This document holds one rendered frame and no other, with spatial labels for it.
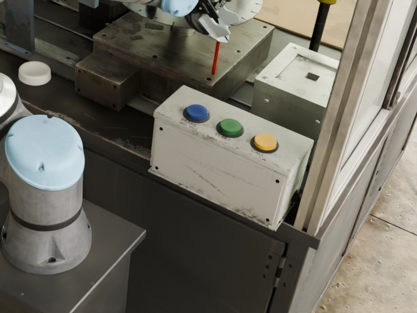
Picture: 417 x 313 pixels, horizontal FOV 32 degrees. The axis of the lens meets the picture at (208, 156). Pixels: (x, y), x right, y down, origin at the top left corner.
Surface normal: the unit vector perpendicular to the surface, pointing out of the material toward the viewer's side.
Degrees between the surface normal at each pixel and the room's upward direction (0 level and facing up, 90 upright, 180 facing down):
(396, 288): 0
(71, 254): 72
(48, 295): 0
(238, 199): 90
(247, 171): 90
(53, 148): 8
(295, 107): 90
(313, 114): 90
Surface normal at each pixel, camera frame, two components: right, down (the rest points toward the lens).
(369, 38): -0.48, 0.52
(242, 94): 0.13, -0.76
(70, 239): 0.72, 0.26
